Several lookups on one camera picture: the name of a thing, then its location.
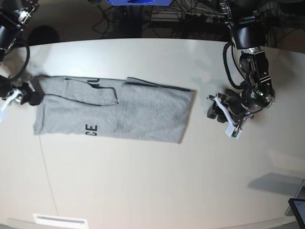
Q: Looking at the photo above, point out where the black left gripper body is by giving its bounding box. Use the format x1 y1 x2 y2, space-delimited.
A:
207 88 267 123

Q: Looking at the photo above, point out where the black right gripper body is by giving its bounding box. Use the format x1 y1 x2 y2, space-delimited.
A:
12 83 43 106

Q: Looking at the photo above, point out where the grey T-shirt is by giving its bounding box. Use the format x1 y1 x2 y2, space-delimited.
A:
31 76 195 144

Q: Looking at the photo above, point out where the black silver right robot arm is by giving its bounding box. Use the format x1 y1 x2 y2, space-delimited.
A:
0 0 41 106

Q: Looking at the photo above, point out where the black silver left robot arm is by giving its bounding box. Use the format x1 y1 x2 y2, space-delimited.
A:
207 0 275 124

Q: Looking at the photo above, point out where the grey tablet stand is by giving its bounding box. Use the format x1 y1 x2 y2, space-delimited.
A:
285 180 305 217

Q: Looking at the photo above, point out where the black tablet screen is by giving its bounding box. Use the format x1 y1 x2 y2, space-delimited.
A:
288 198 305 229

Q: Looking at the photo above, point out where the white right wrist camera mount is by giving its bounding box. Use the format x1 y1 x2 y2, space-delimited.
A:
0 89 20 122

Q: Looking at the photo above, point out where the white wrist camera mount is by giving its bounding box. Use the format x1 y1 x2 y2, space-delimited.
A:
0 89 20 122
207 94 243 139

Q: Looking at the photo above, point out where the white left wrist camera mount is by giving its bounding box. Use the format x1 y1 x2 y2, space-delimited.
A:
207 94 243 139

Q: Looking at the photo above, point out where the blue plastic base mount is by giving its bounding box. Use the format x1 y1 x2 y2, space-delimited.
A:
107 0 172 6

